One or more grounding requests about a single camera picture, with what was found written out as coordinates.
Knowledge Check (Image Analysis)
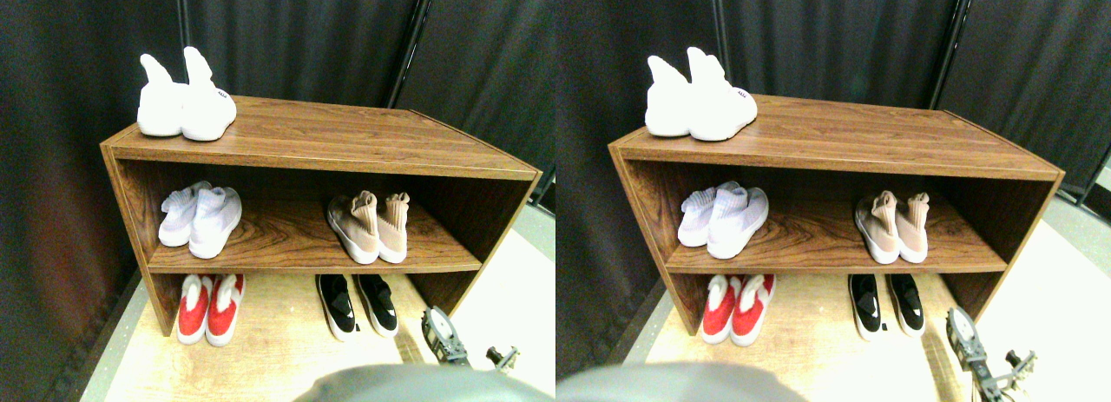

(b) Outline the red shoe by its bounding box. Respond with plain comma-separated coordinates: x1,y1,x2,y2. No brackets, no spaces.
206,273,247,348
701,275,741,346
177,274,214,346
730,274,777,348

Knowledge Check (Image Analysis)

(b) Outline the pale lilac shoe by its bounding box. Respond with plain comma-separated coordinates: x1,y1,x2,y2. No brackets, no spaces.
678,181,741,248
158,181,212,248
707,186,771,260
188,186,244,260

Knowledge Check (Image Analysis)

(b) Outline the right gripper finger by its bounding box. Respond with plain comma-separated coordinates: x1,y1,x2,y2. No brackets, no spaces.
945,306,990,374
421,306,471,366

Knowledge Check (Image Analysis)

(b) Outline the curtain stand pole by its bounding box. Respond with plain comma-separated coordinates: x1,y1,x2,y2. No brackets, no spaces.
710,0,730,60
1063,146,1111,203
387,0,437,109
930,0,978,110

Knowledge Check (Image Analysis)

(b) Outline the white shoe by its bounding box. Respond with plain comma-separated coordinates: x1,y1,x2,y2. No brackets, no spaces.
137,55,188,138
181,46,238,143
645,56,695,138
686,46,759,143

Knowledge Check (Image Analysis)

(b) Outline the brown shoe rack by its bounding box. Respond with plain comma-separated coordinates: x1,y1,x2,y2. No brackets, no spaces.
100,96,543,338
608,94,1067,338

